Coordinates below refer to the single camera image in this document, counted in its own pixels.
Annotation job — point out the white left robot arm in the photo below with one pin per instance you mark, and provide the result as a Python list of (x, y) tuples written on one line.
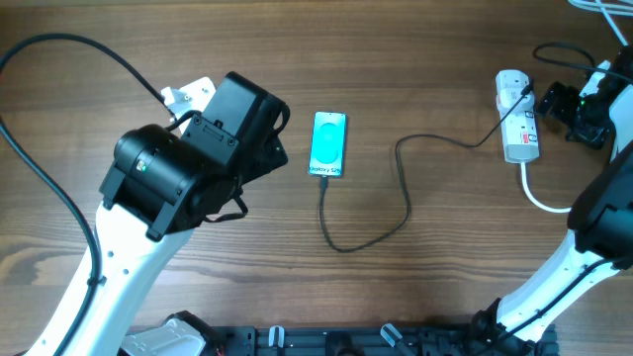
[(164, 182)]

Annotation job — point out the white charger adapter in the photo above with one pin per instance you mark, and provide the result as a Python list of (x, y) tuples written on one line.
[(515, 99)]

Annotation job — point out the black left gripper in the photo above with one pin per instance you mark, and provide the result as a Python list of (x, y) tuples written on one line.
[(269, 154)]

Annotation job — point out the blue screen smartphone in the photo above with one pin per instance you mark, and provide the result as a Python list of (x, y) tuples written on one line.
[(328, 144)]

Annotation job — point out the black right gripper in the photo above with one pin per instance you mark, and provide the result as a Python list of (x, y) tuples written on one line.
[(594, 135)]

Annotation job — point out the white power strip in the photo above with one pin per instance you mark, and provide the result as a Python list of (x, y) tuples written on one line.
[(519, 134)]

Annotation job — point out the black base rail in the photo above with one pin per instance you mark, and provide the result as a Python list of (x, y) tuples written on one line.
[(184, 334)]

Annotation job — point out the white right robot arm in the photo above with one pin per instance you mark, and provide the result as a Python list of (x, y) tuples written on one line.
[(598, 242)]

